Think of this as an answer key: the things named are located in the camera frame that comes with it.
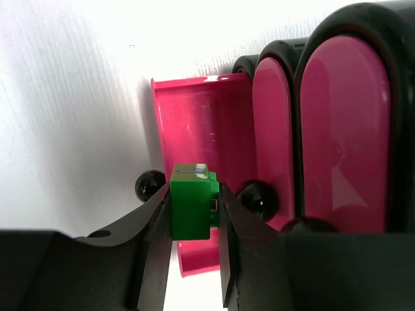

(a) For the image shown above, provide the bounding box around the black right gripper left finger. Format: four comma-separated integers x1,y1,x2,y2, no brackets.
1,186,172,310

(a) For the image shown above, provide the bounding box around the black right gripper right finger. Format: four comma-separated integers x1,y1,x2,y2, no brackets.
218,184,414,310

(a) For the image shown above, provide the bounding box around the dark green lego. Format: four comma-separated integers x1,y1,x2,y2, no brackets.
170,163,220,241

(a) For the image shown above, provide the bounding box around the pink drawer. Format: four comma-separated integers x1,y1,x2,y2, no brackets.
134,72,257,279
299,36,391,233
236,57,294,231

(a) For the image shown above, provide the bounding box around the pink bottom drawer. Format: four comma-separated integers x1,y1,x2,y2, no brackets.
134,72,257,279

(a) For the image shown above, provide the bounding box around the pink top drawer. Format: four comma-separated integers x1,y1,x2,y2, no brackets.
299,36,391,233

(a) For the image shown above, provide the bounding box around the black drawer cabinet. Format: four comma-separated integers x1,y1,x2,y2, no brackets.
233,1,414,233

